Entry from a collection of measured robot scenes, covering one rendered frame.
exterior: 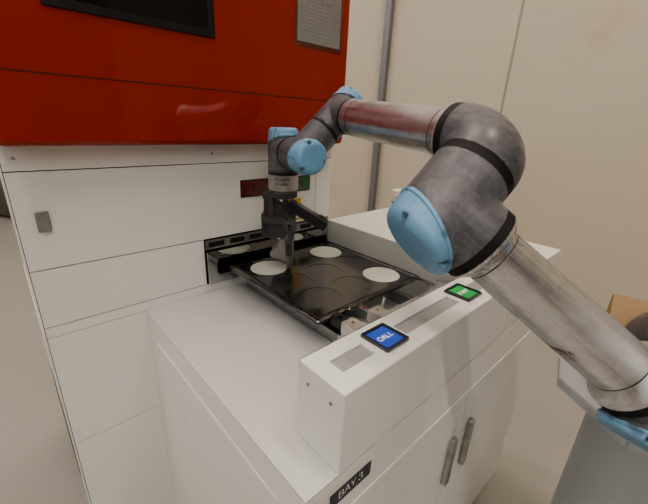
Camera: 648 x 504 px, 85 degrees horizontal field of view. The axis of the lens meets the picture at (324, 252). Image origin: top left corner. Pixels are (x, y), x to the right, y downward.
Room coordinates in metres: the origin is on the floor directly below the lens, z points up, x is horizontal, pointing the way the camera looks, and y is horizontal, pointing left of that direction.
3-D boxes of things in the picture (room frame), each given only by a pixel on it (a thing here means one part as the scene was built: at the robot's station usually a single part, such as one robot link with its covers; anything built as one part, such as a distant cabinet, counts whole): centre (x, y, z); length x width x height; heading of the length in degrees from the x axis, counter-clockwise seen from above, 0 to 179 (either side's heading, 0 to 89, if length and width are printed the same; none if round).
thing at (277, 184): (0.89, 0.11, 1.13); 0.08 x 0.08 x 0.05
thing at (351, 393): (0.58, -0.20, 0.89); 0.55 x 0.09 x 0.14; 133
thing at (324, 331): (0.76, 0.05, 0.84); 0.50 x 0.02 x 0.03; 43
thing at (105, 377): (1.16, 0.53, 0.41); 0.82 x 0.70 x 0.82; 133
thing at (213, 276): (1.03, 0.15, 0.89); 0.44 x 0.02 x 0.10; 133
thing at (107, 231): (0.92, 0.29, 1.02); 0.81 x 0.03 x 0.40; 133
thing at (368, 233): (1.08, -0.35, 0.89); 0.62 x 0.35 x 0.14; 43
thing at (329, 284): (0.89, 0.00, 0.90); 0.34 x 0.34 x 0.01; 43
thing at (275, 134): (0.89, 0.11, 1.21); 0.09 x 0.08 x 0.11; 30
